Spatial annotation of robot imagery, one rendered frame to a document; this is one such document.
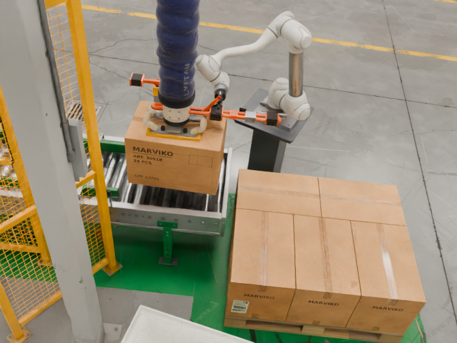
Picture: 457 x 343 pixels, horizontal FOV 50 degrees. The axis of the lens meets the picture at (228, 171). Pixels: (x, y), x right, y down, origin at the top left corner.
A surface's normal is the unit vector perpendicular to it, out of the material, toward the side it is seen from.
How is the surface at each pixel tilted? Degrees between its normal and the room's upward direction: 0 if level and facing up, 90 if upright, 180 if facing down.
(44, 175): 90
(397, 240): 0
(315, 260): 0
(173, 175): 90
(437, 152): 0
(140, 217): 90
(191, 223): 90
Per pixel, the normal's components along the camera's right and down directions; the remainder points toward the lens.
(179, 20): 0.13, 0.47
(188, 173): -0.11, 0.69
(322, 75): 0.08, -0.71
